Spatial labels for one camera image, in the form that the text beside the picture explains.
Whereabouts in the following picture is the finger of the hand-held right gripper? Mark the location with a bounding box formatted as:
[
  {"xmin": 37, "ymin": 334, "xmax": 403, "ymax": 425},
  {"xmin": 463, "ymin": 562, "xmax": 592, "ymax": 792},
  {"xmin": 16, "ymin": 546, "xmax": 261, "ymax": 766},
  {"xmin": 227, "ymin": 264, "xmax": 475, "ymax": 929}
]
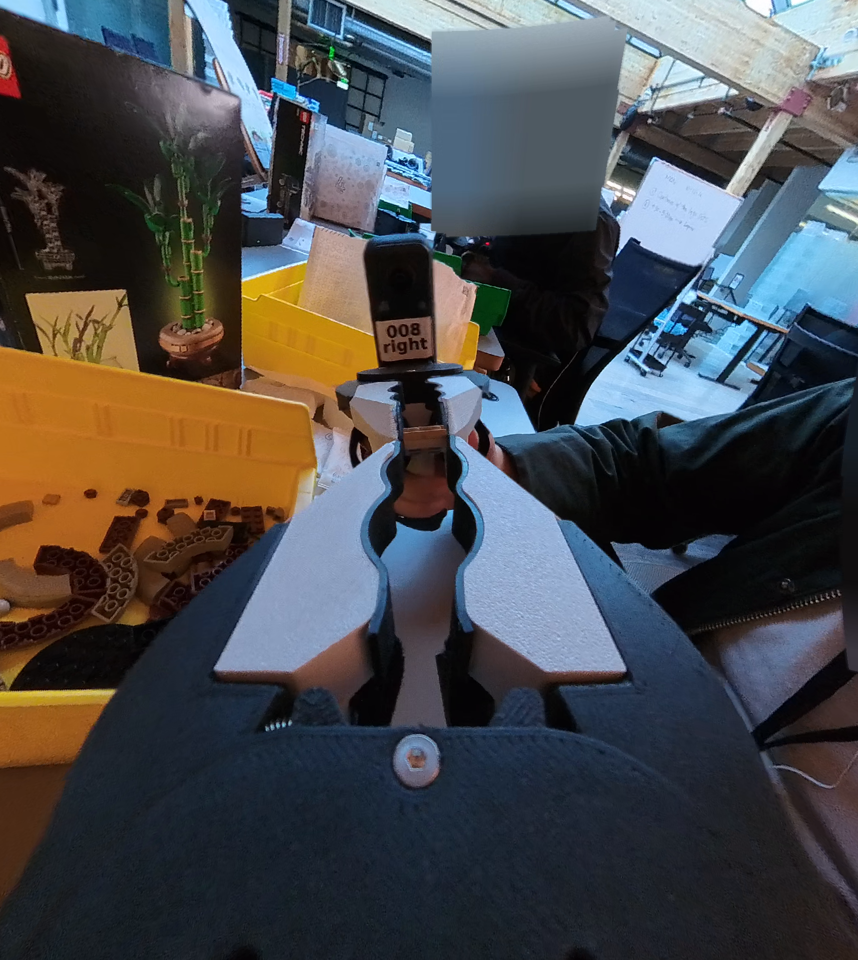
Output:
[
  {"xmin": 348, "ymin": 379, "xmax": 405, "ymax": 453},
  {"xmin": 435, "ymin": 377, "xmax": 487, "ymax": 445}
]

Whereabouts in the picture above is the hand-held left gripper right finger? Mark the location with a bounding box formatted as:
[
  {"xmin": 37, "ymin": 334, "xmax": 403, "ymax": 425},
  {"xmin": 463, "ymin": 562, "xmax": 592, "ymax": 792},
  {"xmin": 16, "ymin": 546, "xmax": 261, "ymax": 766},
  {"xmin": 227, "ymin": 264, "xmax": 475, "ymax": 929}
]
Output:
[{"xmin": 436, "ymin": 438, "xmax": 628, "ymax": 727}]

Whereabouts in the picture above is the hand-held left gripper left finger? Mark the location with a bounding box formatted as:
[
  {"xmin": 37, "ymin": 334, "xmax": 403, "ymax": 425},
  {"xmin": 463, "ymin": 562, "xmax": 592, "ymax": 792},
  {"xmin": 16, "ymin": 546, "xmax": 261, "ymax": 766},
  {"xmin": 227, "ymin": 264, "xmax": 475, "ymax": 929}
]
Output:
[{"xmin": 215, "ymin": 442, "xmax": 405, "ymax": 727}]

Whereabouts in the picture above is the yellow plastic bin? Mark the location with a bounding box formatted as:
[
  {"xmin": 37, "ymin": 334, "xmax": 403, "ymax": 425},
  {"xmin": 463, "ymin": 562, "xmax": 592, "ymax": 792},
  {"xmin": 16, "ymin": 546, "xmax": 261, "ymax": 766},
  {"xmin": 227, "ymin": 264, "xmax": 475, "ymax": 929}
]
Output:
[
  {"xmin": 241, "ymin": 258, "xmax": 481, "ymax": 391},
  {"xmin": 0, "ymin": 337, "xmax": 319, "ymax": 774}
]

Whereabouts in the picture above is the person's right forearm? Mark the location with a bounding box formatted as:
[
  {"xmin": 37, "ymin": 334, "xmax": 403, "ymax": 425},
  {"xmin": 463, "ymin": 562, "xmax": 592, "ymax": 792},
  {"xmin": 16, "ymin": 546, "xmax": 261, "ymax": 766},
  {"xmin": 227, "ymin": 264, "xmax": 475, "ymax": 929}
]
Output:
[{"xmin": 495, "ymin": 377, "xmax": 858, "ymax": 597}]

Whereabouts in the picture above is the wooden standing desk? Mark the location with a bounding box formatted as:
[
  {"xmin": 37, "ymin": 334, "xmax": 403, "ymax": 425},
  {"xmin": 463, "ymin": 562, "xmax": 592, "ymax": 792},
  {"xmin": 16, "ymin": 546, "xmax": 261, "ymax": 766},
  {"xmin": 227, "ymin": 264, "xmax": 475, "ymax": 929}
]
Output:
[{"xmin": 695, "ymin": 291, "xmax": 791, "ymax": 390}]

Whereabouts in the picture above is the person's right hand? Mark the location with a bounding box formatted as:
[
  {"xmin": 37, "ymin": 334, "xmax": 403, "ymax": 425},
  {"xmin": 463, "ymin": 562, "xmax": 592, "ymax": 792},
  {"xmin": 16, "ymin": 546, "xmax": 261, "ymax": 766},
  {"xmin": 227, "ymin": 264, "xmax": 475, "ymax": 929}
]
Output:
[{"xmin": 396, "ymin": 427, "xmax": 517, "ymax": 520}]

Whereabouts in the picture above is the flat printed white paper bag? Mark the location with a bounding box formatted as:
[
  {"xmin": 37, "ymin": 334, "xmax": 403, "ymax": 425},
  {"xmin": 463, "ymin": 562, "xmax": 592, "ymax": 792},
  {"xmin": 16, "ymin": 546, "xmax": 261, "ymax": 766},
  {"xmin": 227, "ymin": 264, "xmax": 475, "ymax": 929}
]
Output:
[{"xmin": 315, "ymin": 420, "xmax": 361, "ymax": 500}]

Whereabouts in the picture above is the brown paper bag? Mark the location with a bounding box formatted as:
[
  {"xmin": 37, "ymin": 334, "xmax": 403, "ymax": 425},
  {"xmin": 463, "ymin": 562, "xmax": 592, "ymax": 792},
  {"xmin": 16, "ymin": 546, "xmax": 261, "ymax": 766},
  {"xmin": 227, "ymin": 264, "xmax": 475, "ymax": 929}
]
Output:
[
  {"xmin": 300, "ymin": 227, "xmax": 478, "ymax": 361},
  {"xmin": 301, "ymin": 123, "xmax": 388, "ymax": 232}
]

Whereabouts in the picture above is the crumpled white paper bag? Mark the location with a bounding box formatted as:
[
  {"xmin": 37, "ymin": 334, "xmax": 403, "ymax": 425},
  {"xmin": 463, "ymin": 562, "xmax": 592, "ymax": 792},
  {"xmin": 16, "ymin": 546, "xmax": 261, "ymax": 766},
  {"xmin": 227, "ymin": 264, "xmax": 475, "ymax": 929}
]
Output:
[{"xmin": 243, "ymin": 367, "xmax": 340, "ymax": 425}]

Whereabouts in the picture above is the green plastic bin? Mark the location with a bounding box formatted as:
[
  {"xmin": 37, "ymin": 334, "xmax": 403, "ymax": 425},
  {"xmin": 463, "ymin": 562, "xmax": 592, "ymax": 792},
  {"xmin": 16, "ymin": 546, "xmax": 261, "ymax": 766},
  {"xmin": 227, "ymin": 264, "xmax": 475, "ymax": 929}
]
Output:
[{"xmin": 459, "ymin": 253, "xmax": 512, "ymax": 354}]

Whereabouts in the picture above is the narrow black toy set box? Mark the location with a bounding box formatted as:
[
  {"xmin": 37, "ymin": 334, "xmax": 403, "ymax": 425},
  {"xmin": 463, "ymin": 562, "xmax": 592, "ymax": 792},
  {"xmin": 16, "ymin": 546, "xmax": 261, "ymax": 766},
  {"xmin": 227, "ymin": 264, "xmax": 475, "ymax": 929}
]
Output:
[{"xmin": 267, "ymin": 96, "xmax": 328, "ymax": 226}]

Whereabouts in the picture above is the pile of brown toy bricks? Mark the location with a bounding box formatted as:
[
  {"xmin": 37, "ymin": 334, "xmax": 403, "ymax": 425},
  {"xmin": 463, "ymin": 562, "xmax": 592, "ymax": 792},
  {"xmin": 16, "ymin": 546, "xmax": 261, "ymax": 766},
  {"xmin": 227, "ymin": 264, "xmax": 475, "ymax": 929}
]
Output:
[{"xmin": 0, "ymin": 487, "xmax": 287, "ymax": 691}]

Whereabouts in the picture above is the black office chair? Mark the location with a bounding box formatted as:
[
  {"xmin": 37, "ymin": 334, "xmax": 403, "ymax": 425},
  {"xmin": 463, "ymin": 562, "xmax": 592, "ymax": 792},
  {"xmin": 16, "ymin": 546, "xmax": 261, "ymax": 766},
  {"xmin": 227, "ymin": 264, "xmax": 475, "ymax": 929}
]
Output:
[{"xmin": 537, "ymin": 237, "xmax": 706, "ymax": 430}]

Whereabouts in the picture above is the whiteboard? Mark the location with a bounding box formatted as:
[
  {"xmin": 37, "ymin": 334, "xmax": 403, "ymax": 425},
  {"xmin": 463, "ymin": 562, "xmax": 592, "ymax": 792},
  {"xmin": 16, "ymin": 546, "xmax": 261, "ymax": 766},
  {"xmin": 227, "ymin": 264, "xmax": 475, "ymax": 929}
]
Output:
[{"xmin": 618, "ymin": 156, "xmax": 745, "ymax": 267}]

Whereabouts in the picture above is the black bamboo toy set box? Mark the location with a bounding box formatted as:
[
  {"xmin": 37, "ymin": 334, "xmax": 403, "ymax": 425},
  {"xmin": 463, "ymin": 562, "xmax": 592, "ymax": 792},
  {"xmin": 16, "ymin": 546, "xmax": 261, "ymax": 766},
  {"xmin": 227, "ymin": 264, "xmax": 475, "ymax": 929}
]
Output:
[{"xmin": 0, "ymin": 15, "xmax": 244, "ymax": 385}]

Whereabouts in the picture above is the black lanyard strap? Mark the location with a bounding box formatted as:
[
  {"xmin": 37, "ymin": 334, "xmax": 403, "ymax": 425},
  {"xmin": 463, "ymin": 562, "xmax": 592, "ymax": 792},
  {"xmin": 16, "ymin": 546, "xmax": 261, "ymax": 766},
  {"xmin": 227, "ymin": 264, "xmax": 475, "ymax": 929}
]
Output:
[{"xmin": 751, "ymin": 648, "xmax": 858, "ymax": 751}]

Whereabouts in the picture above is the white thin cable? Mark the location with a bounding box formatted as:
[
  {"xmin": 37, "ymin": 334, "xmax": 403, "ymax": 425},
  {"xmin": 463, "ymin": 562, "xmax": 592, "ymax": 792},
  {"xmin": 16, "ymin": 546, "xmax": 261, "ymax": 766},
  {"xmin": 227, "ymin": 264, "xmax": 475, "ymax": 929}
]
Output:
[{"xmin": 772, "ymin": 712, "xmax": 858, "ymax": 790}]

